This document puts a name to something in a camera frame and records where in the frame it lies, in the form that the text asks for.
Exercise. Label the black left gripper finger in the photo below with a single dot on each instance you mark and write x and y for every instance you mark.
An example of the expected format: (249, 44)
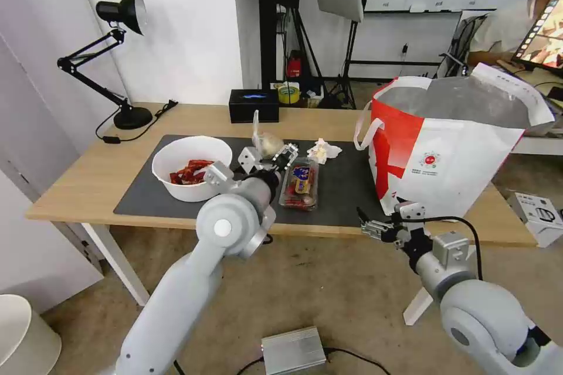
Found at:
(294, 159)
(286, 151)

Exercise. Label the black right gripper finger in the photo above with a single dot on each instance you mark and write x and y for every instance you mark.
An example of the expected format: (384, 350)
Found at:
(374, 234)
(368, 221)

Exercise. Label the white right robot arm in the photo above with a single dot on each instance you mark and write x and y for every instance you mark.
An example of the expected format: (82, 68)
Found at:
(479, 309)

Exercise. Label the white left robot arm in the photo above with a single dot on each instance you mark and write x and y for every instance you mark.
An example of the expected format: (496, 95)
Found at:
(193, 278)

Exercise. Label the clear plastic food bag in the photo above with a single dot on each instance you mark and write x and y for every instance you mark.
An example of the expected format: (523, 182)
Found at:
(269, 143)

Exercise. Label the white red takeout bag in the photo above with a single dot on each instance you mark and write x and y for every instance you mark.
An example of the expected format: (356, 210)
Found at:
(448, 151)

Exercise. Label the clear plastic fruit box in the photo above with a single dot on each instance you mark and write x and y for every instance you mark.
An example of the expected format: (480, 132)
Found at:
(301, 184)

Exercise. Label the crumpled white tissue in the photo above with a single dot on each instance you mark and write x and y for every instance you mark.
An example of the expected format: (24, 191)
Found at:
(323, 150)

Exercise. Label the black desk mat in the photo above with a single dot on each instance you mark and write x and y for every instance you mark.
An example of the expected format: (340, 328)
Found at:
(343, 190)

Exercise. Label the black tissue box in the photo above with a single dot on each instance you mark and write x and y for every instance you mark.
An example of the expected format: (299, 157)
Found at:
(254, 107)

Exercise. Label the yellow tape roll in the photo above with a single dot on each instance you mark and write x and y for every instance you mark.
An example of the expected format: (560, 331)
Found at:
(289, 93)

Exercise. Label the white table leg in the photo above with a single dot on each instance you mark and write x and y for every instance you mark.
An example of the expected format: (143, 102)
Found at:
(121, 260)
(418, 307)

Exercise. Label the white paper bowl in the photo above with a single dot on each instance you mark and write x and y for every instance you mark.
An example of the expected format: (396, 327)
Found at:
(193, 155)

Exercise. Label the red snack wrappers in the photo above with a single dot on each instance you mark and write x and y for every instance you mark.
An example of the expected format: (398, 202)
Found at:
(189, 173)

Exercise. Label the red canister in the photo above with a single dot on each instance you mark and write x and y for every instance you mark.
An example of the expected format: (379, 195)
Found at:
(294, 65)

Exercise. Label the black light stand tripod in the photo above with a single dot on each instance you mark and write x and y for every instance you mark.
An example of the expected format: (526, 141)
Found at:
(349, 67)

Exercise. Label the white cardboard box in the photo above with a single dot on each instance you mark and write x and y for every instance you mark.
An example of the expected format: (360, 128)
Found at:
(539, 217)

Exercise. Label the silver power supply box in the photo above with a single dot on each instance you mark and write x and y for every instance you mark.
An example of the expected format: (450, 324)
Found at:
(292, 348)

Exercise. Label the black desk lamp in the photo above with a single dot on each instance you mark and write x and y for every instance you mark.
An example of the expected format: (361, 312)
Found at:
(129, 118)

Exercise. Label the person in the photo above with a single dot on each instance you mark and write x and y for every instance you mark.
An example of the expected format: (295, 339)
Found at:
(501, 28)

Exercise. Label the computer monitor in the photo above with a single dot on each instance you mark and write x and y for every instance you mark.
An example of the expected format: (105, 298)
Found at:
(543, 32)

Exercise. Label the white waste bin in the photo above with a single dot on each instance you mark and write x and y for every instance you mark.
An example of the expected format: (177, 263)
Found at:
(24, 340)

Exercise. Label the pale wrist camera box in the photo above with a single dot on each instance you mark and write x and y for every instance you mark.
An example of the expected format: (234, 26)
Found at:
(410, 210)
(248, 159)

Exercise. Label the black metal rack frame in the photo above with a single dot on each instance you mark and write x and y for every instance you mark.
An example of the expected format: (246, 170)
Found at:
(268, 19)

